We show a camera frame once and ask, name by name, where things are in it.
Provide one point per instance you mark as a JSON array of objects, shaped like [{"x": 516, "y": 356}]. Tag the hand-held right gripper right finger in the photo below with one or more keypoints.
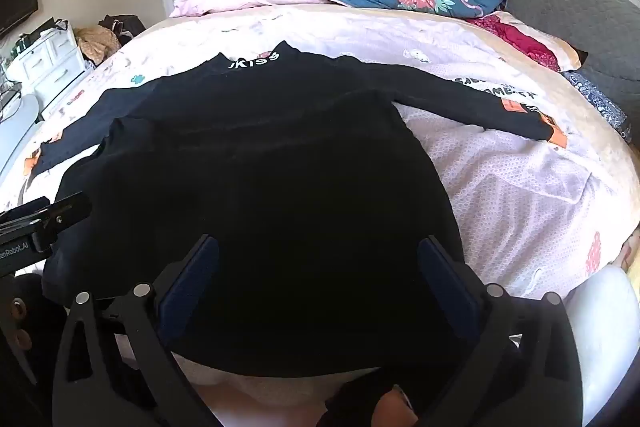
[{"x": 447, "y": 287}]

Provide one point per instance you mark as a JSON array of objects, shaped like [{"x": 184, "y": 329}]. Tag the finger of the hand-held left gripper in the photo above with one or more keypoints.
[
  {"x": 65, "y": 212},
  {"x": 25, "y": 211}
]

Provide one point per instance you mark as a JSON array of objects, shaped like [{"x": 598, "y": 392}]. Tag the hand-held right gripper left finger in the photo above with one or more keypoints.
[{"x": 192, "y": 287}]

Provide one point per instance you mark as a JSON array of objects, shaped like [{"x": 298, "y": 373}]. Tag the black sweater with orange patches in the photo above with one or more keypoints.
[{"x": 275, "y": 182}]

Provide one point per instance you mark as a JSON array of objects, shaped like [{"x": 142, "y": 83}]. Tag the person's right hand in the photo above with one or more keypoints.
[{"x": 395, "y": 409}]

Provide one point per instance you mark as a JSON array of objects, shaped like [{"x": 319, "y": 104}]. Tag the white round table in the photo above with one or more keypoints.
[{"x": 17, "y": 132}]

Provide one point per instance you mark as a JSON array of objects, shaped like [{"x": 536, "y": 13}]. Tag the lilac strawberry print bed sheet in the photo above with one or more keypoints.
[{"x": 500, "y": 187}]

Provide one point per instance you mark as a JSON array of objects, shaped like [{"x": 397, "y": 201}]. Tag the white drawer cabinet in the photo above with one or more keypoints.
[{"x": 50, "y": 57}]

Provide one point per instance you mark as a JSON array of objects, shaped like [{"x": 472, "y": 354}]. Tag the white rounded object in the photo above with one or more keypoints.
[{"x": 605, "y": 347}]

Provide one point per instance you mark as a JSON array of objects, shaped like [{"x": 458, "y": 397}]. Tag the beige patterned bag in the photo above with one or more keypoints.
[{"x": 100, "y": 44}]

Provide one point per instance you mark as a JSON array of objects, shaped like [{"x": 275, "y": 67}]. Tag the black bag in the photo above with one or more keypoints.
[{"x": 125, "y": 27}]

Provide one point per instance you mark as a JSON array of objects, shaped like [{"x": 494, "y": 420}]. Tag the blue patterned pillow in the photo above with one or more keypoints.
[{"x": 597, "y": 99}]

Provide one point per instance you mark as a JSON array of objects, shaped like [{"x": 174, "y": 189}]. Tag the red floral pillow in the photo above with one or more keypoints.
[{"x": 525, "y": 39}]

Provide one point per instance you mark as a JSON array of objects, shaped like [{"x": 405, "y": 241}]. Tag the grey quilted headboard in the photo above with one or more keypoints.
[{"x": 575, "y": 7}]

